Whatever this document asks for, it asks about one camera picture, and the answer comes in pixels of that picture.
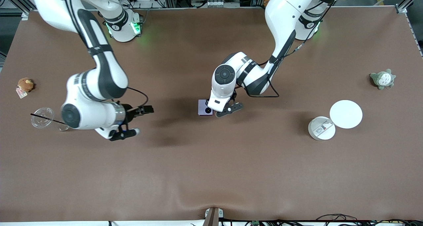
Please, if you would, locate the grey totoro plush toy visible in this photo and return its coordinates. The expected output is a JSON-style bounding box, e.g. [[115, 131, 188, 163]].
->
[[369, 69, 396, 90]]

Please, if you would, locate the brown plush toy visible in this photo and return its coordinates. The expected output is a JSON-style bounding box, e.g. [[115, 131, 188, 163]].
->
[[18, 78, 35, 93]]

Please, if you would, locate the black drinking straw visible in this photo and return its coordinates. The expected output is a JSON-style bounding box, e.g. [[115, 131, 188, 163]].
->
[[30, 113, 70, 125]]

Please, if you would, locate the clear plastic cup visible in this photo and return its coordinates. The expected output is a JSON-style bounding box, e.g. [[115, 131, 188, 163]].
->
[[31, 107, 71, 132]]

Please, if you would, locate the aluminium frame post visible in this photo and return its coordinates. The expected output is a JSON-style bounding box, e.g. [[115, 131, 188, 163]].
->
[[395, 0, 418, 14], [5, 0, 31, 21]]

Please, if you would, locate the lavender flip phone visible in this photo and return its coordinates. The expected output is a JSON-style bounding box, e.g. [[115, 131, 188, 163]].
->
[[198, 99, 215, 116]]

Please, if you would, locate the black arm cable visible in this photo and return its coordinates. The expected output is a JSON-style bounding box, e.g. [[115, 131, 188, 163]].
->
[[127, 86, 149, 113], [244, 1, 335, 98]]

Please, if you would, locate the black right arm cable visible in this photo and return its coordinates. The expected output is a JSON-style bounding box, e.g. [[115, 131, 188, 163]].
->
[[127, 86, 149, 113]]

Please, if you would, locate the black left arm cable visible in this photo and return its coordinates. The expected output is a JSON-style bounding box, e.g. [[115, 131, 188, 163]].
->
[[244, 1, 335, 98]]

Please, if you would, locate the white round lid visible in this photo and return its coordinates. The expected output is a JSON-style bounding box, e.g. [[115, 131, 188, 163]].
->
[[329, 100, 363, 129]]

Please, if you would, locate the white round container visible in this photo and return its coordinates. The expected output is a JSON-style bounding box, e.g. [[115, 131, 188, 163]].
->
[[308, 116, 336, 141]]

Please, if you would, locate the camera mounting post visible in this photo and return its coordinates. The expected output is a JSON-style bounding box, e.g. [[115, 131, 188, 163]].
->
[[203, 207, 224, 226]]

